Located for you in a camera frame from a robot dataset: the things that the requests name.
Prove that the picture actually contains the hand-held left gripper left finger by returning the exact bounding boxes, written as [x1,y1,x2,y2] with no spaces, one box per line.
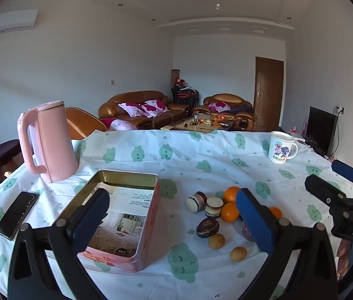
[8,188,111,300]

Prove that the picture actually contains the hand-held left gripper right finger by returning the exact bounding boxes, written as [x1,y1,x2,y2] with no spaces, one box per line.
[236,188,340,300]

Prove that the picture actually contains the small layered cake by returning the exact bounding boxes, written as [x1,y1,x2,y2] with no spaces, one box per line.
[185,191,208,215]
[204,196,225,219]

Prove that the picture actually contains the pink tin box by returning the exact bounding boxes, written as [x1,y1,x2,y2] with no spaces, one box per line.
[77,169,161,272]

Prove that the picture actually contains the printed leaflet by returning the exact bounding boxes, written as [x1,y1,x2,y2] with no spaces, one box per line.
[87,187,156,257]

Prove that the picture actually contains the small tan round fruit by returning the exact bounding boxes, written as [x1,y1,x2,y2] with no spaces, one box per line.
[230,246,248,263]
[208,234,226,250]

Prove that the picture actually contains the black television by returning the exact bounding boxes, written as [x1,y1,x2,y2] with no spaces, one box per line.
[305,106,338,157]

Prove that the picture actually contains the white cartoon mug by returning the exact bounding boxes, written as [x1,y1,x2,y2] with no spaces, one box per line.
[268,130,299,164]

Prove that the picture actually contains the black smartphone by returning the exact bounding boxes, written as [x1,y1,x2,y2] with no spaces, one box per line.
[0,191,40,241]

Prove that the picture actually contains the white green cloud tablecloth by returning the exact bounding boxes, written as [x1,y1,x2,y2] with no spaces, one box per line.
[0,128,353,300]

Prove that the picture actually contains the pink electric kettle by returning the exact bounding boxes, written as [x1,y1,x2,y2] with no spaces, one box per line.
[16,100,79,183]

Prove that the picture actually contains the brown leather armchair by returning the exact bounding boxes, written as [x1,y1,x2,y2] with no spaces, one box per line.
[195,93,256,132]
[65,107,108,140]

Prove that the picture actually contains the pink cushion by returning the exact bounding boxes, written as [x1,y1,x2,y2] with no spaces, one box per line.
[108,118,138,132]

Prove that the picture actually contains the brown wooden door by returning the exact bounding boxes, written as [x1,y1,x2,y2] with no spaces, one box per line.
[254,56,285,132]

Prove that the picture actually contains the dark round stool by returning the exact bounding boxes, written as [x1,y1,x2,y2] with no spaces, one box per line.
[0,139,24,182]

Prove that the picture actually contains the white magenta floral pillow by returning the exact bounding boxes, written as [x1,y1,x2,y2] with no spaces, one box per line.
[208,101,231,113]
[118,101,152,118]
[141,99,169,115]

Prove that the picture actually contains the wooden coffee table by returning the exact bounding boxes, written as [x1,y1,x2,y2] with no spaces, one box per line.
[160,114,236,133]

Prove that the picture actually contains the brown leather sofa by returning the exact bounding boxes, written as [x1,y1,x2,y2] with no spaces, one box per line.
[98,90,193,129]

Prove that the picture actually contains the stacked dark chairs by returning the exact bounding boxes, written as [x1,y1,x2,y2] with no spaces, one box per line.
[172,84,200,107]

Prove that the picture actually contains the white air conditioner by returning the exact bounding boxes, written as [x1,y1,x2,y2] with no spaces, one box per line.
[0,9,39,34]

